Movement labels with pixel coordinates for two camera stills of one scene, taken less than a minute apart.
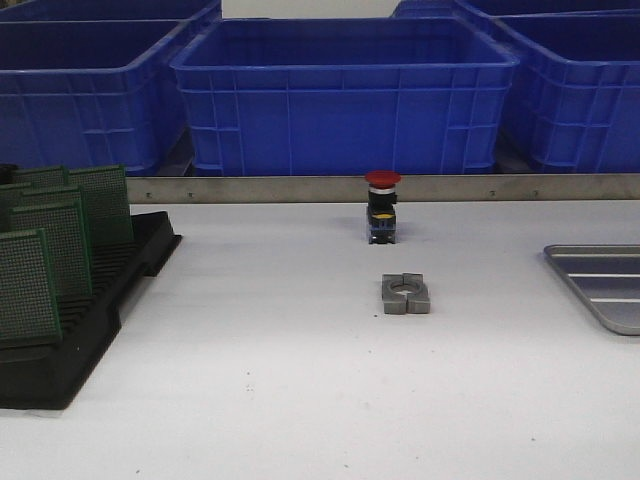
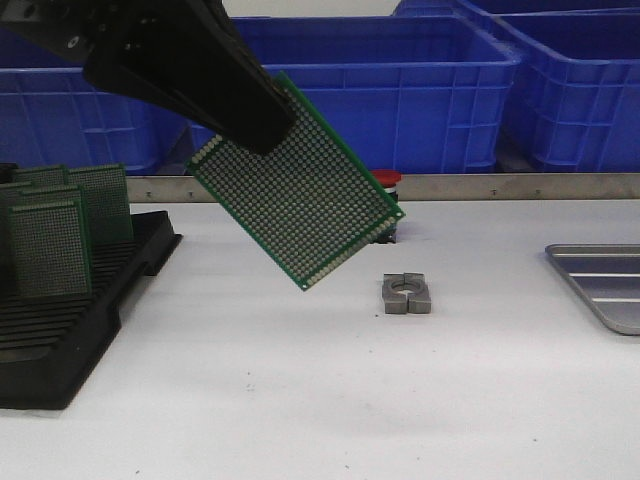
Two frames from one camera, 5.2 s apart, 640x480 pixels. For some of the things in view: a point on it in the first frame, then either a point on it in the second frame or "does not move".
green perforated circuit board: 65,226 does not move
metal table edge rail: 354,189 does not move
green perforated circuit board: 28,307 -> 311,202
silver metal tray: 607,276 does not move
